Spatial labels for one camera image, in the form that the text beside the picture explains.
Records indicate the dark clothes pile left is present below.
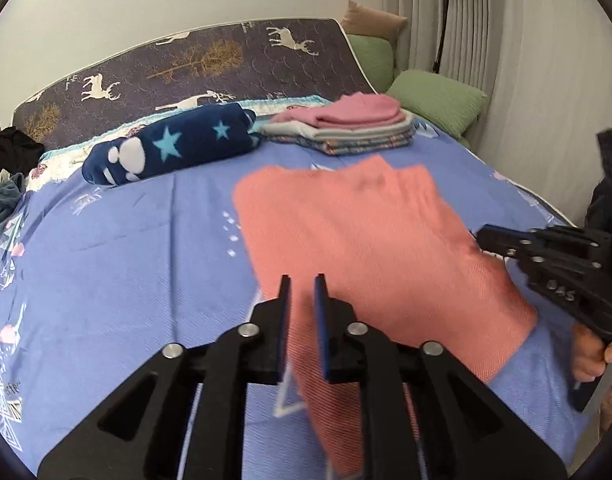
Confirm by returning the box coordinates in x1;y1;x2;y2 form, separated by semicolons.
0;172;27;276

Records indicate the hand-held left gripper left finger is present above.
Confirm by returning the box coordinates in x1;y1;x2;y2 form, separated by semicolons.
38;275;291;480

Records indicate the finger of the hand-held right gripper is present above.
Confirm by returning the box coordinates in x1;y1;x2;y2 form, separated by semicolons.
476;224;541;262

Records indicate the salmon knit garment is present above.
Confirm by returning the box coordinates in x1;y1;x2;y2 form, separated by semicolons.
233;155;539;478

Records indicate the black floor lamp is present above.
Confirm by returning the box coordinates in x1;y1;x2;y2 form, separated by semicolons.
430;0;463;74

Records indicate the green pillow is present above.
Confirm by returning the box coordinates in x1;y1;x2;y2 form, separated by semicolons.
386;70;488;139
346;34;395;94

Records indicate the dark clothes pile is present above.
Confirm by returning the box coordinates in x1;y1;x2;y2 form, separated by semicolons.
0;127;45;177
0;172;27;276

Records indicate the blue printed bed sheet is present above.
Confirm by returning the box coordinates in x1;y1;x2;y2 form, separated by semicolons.
0;105;602;480

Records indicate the brown pillow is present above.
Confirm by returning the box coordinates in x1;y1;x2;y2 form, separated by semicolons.
342;0;409;39

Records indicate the navy star print blanket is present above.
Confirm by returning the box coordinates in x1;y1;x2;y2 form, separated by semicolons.
82;102;265;188

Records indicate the deer print mattress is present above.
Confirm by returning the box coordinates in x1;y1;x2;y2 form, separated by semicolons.
10;17;379;153

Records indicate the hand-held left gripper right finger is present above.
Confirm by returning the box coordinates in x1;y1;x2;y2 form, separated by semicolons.
313;274;569;480

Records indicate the stack of folded clothes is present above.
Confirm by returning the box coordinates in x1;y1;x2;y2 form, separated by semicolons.
258;110;417;145

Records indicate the dark grey cloth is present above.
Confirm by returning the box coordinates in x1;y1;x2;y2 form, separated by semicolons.
583;129;612;241

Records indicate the white curtain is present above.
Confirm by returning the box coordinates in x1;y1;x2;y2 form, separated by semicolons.
393;0;587;171

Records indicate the pink folded garment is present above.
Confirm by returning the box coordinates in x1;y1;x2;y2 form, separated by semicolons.
273;92;405;129

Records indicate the blue patterned folded garment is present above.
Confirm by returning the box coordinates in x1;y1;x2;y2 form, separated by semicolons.
296;127;418;157

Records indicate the person's right hand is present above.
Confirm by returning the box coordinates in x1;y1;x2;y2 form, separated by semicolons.
571;322;612;386

